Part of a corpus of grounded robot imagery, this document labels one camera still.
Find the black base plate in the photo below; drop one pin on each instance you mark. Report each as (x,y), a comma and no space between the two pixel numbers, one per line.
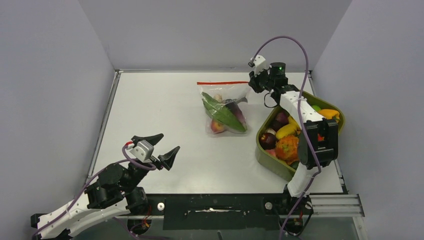
(232,211)

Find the grey toy fish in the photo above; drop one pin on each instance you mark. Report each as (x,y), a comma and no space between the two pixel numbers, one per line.
(235,100)

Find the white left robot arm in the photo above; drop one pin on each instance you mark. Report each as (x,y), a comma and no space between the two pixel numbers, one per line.
(111,192)

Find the orange yellow bell pepper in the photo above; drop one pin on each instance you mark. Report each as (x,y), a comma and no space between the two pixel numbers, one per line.
(330,114)

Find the orange peach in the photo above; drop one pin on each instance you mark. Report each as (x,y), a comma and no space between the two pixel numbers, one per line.
(217,127)

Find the olive green plastic bin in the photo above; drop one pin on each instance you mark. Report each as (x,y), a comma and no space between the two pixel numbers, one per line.
(275,162)

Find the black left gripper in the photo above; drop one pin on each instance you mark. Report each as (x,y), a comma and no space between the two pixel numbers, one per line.
(167,159)

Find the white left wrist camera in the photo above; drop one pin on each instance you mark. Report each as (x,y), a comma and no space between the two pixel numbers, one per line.
(142,150)

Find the green leaf vegetable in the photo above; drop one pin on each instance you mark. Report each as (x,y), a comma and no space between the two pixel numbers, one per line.
(220,113)

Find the clear orange zip bag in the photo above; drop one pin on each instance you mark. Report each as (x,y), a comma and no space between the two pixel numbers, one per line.
(222,102)

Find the orange bumpy fruit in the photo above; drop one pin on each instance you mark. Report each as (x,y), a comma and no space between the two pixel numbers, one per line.
(286,149)

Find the dark mangosteen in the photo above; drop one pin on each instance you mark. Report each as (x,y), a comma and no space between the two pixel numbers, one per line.
(267,141)

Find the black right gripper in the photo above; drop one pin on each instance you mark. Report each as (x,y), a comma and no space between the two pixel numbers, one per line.
(254,80)

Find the purple eggplant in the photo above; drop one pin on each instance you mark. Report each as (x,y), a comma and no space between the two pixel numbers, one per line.
(234,108)

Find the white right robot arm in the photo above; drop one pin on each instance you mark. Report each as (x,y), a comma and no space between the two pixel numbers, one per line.
(299,185)

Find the purple red onion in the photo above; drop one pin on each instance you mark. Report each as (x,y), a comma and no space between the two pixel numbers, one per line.
(282,118)

